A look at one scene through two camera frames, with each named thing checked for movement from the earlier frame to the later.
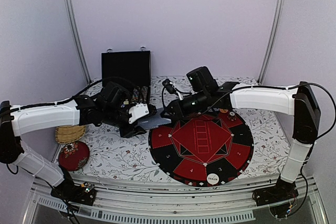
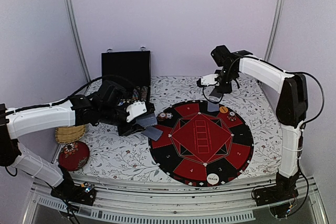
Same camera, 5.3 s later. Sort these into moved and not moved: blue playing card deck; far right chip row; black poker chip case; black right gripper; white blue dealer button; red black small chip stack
Moved: black right gripper; blue playing card deck
Not moved: white blue dealer button; far right chip row; red black small chip stack; black poker chip case
